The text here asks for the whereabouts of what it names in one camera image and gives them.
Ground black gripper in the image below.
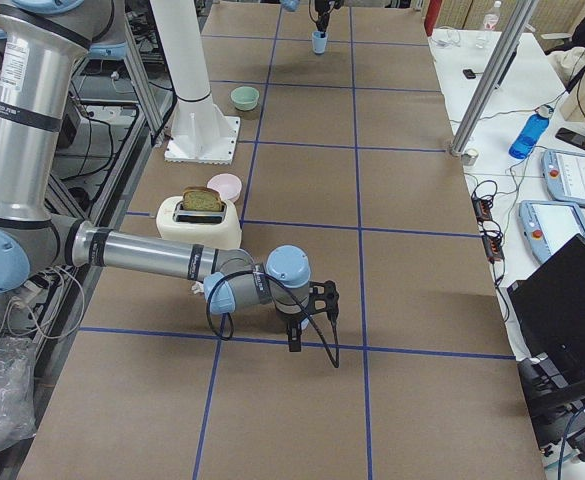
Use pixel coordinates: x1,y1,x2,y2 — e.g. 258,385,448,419
276,297,309,353
314,0,332,37

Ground light blue cup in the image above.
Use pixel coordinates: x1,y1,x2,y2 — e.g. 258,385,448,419
311,30,328,55

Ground green bowl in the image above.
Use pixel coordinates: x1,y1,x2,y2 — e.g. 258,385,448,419
230,85,260,111

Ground cream toaster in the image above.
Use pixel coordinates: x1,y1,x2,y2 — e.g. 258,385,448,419
156,196,242,250

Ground bread slice in toaster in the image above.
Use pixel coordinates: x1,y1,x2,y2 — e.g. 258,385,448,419
181,186,224,212

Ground pink bowl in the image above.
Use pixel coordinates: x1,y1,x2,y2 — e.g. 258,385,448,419
207,173,243,203

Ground blue water bottle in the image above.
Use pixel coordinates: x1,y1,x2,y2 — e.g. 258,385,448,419
508,104,554,160

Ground black laptop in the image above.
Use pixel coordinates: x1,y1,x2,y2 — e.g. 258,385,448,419
508,235,585,372

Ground near teach pendant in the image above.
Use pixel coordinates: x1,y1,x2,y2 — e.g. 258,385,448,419
518,200,585,263

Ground teach pendant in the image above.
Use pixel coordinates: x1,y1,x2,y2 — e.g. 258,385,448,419
518,200,585,263
541,149,585,208

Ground black smartphone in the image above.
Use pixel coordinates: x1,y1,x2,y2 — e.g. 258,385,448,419
555,127,585,151

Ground far teach pendant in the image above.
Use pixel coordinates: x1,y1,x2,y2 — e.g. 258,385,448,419
541,149,585,208

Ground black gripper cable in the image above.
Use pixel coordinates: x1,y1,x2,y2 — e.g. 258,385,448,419
206,272,342,370

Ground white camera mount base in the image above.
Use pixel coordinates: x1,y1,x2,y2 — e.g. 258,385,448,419
151,0,241,164

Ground aluminium frame post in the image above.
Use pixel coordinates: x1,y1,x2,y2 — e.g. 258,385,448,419
448,0,539,157

